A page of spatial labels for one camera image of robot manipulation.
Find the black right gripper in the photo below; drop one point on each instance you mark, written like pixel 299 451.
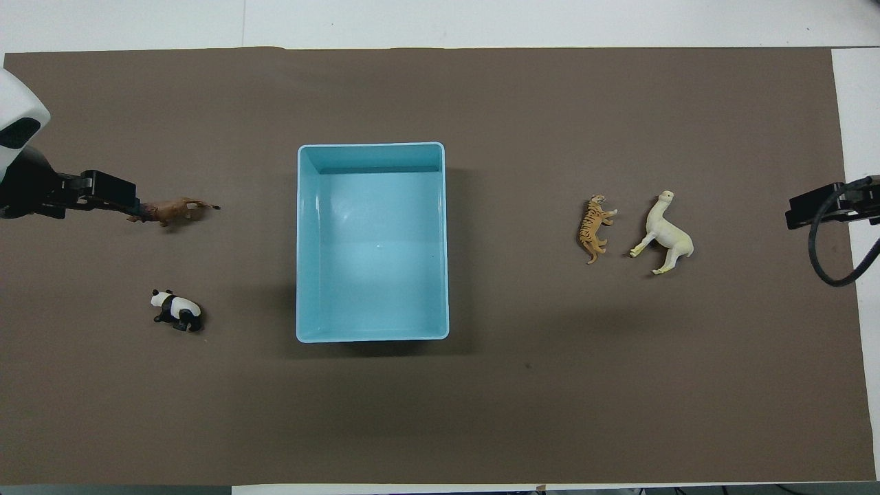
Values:
pixel 863 203

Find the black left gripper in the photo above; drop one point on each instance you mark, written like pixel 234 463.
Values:
pixel 27 189

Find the brown lion toy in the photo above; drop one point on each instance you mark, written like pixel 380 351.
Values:
pixel 172 210

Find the black and white panda toy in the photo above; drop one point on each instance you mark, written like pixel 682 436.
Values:
pixel 177 311

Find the cream camel toy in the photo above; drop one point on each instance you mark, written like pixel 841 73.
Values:
pixel 665 235

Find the orange striped tiger toy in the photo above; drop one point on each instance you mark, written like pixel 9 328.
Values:
pixel 594 228

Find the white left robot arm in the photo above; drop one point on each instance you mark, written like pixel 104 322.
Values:
pixel 17 96

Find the light blue plastic storage box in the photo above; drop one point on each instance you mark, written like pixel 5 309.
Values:
pixel 372 242

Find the brown table mat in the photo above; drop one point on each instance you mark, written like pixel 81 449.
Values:
pixel 522 385

